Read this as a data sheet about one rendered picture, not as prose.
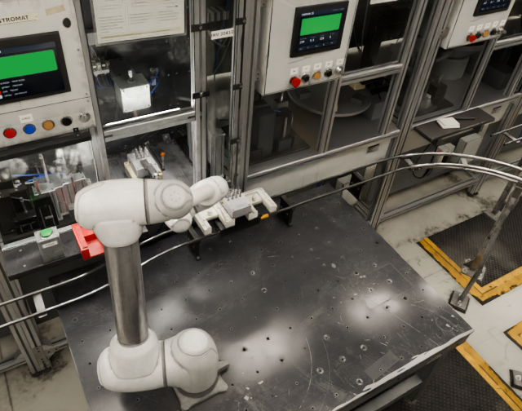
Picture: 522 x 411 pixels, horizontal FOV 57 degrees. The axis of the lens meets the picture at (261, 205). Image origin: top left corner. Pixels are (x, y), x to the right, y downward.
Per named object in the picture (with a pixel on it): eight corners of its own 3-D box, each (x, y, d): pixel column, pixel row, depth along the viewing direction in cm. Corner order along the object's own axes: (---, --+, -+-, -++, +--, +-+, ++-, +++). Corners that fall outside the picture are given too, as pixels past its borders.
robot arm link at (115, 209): (167, 398, 162) (99, 408, 158) (165, 363, 176) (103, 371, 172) (148, 191, 127) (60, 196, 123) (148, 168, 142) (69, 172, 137)
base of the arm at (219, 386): (238, 385, 178) (239, 377, 174) (183, 413, 168) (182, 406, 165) (217, 346, 189) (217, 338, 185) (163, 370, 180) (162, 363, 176)
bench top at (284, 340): (130, 536, 145) (128, 532, 142) (49, 283, 209) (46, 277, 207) (471, 335, 206) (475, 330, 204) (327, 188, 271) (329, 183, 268)
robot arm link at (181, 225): (161, 218, 201) (188, 202, 203) (175, 241, 191) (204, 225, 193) (152, 201, 192) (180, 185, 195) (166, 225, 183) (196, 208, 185)
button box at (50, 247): (44, 263, 183) (37, 242, 175) (39, 249, 188) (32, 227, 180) (65, 256, 186) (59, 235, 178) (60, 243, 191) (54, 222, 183)
